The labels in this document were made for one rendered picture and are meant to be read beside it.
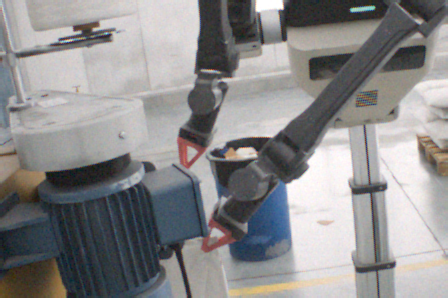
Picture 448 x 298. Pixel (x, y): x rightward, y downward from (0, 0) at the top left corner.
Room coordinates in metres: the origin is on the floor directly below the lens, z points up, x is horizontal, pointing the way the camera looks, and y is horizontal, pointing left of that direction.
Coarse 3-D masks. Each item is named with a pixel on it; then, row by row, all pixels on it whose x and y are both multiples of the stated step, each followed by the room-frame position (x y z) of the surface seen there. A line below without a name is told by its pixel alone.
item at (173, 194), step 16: (144, 176) 0.80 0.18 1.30; (160, 176) 0.79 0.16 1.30; (176, 176) 0.77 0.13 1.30; (192, 176) 0.76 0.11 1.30; (144, 192) 0.75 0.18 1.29; (160, 192) 0.73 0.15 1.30; (176, 192) 0.74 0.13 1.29; (192, 192) 0.75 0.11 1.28; (160, 208) 0.73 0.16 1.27; (176, 208) 0.74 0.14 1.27; (192, 208) 0.75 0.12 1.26; (160, 224) 0.73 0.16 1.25; (176, 224) 0.74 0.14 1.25; (192, 224) 0.75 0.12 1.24; (160, 240) 0.73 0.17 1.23; (176, 240) 0.74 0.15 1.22
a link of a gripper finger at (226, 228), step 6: (216, 204) 1.10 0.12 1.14; (216, 210) 1.07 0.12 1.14; (210, 222) 1.04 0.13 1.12; (216, 222) 1.04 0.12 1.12; (222, 228) 1.05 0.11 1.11; (228, 228) 1.04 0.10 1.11; (210, 234) 1.05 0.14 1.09; (228, 234) 1.05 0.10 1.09; (204, 240) 1.06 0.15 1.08; (222, 240) 1.06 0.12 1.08; (228, 240) 1.05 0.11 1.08; (234, 240) 1.04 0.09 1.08; (204, 246) 1.06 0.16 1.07; (210, 246) 1.06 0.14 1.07; (216, 246) 1.06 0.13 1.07
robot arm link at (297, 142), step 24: (384, 0) 1.02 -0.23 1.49; (384, 24) 1.00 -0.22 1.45; (408, 24) 0.99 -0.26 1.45; (432, 24) 0.98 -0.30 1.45; (360, 48) 1.02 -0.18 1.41; (384, 48) 1.00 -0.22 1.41; (360, 72) 1.01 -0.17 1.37; (336, 96) 1.02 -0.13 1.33; (312, 120) 1.03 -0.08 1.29; (288, 144) 1.05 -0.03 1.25; (312, 144) 1.02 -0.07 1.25; (288, 168) 1.03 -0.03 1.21
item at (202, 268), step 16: (192, 240) 1.07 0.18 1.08; (192, 256) 1.07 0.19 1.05; (208, 256) 1.07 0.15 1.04; (176, 272) 1.07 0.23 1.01; (192, 272) 1.07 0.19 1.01; (208, 272) 1.07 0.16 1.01; (224, 272) 1.07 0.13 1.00; (176, 288) 1.07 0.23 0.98; (192, 288) 1.07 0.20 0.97; (208, 288) 1.07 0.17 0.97; (224, 288) 1.07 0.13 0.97
